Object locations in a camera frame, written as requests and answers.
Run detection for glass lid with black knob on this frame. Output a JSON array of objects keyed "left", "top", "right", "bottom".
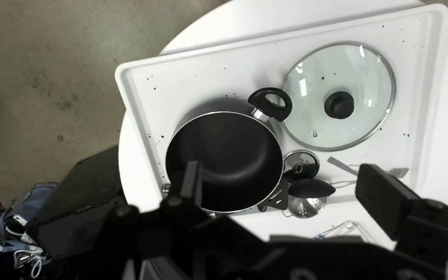
[{"left": 280, "top": 42, "right": 398, "bottom": 153}]

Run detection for metal ladle with black handle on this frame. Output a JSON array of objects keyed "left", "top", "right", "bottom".
[{"left": 285, "top": 178, "right": 338, "bottom": 220}]

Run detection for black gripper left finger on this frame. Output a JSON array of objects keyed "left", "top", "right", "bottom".
[{"left": 104, "top": 161, "right": 221, "bottom": 262}]

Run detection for small metal lid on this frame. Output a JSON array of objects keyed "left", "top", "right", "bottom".
[{"left": 282, "top": 150, "right": 322, "bottom": 184}]

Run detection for white speckled plastic tray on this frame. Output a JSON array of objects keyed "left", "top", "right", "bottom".
[{"left": 114, "top": 4, "right": 448, "bottom": 246}]

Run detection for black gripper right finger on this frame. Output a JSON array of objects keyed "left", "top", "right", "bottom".
[{"left": 355, "top": 164, "right": 448, "bottom": 271}]

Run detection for blue bag with cables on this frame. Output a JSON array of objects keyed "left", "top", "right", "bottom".
[{"left": 0, "top": 181, "right": 59, "bottom": 280}]

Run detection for black pot with loop handles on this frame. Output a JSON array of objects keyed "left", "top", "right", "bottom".
[{"left": 164, "top": 86, "right": 294, "bottom": 215}]

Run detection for clear plastic container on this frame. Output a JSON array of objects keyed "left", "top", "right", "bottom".
[{"left": 314, "top": 220, "right": 370, "bottom": 246}]

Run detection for black equipment case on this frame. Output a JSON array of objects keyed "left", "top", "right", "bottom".
[{"left": 27, "top": 147, "right": 128, "bottom": 262}]

